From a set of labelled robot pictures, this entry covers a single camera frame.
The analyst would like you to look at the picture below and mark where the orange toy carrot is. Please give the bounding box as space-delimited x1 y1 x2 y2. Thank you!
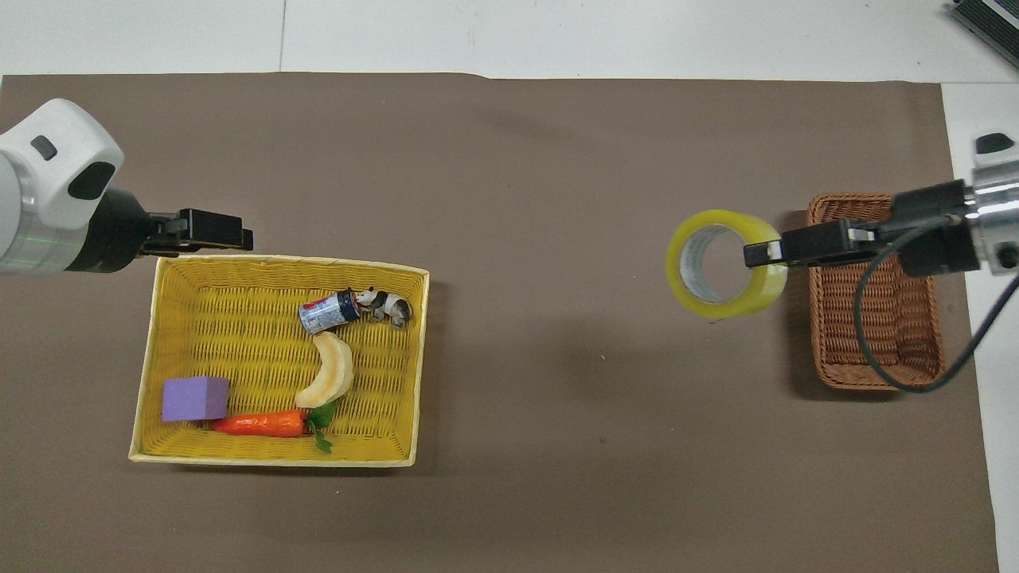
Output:
211 397 344 455

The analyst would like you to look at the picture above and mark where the grey ribbed device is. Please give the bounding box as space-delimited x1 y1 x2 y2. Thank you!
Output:
948 0 1019 48

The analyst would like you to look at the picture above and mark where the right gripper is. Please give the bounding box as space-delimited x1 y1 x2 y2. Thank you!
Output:
876 181 982 279

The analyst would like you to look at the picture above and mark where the small battery can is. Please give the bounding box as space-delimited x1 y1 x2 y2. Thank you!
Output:
299 287 362 336

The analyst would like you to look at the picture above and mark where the pale yellow toy banana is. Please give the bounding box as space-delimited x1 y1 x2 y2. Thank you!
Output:
294 330 354 410

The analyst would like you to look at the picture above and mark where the brown wicker basket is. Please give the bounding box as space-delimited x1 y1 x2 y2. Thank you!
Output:
805 193 949 392

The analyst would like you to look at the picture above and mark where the black white toy animal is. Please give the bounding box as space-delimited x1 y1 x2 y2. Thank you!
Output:
355 287 414 329

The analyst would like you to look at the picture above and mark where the black cable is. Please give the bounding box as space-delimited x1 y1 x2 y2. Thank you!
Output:
853 213 1019 394

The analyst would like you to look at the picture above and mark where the yellow woven basket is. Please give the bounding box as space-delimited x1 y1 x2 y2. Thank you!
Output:
128 254 431 469

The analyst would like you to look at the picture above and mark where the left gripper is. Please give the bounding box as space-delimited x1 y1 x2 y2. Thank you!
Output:
65 187 162 274

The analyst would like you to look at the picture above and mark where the yellow clear tape roll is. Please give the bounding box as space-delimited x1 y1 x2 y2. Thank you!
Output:
666 209 790 322

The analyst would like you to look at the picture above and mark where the purple foam cube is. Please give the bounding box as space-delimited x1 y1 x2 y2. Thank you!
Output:
161 376 231 423

